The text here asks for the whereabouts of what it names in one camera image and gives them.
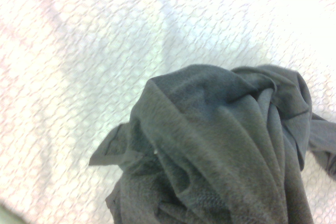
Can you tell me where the white circle-patterned bed cover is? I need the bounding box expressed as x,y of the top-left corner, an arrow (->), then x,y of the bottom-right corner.
0,0 -> 336,224

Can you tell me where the dark gray garment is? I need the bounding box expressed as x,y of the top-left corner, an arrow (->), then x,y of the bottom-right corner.
88,63 -> 336,224

